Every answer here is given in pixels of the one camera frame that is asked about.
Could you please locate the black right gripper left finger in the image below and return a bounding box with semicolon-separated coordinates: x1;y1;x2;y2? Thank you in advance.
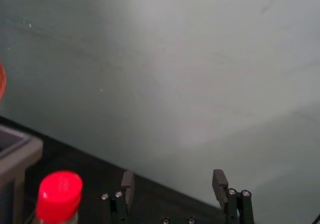
100;169;136;224

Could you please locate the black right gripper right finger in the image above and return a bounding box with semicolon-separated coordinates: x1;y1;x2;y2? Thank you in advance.
212;169;255;224

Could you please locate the orange round part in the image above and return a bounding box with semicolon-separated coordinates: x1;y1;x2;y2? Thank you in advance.
0;63;7;101

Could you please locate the grey plastic case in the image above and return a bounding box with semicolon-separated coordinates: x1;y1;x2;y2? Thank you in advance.
0;124;44;224

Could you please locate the red round cap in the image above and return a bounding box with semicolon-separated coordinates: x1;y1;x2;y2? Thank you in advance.
35;170;84;222

